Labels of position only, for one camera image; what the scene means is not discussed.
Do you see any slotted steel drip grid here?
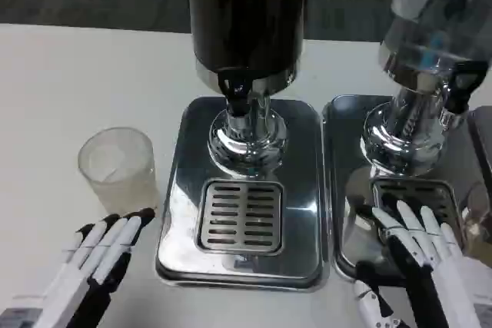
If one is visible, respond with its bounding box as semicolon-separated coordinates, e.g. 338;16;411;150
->
195;178;285;252
371;177;464;237

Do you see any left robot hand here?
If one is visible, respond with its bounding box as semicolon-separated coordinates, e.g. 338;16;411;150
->
0;207;157;328

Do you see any clear drink dispenser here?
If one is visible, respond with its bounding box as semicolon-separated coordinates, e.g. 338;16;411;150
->
359;0;492;177

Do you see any dark drink dispenser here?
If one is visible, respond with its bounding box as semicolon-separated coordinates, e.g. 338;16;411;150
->
185;0;313;175

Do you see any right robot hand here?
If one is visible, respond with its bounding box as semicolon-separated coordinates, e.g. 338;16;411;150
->
353;193;492;328

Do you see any clear ribbed glass cup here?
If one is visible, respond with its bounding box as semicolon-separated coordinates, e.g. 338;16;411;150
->
78;127;159;214

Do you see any black tap handle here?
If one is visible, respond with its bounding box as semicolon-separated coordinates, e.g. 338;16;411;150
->
217;68;251;118
445;59;489;114

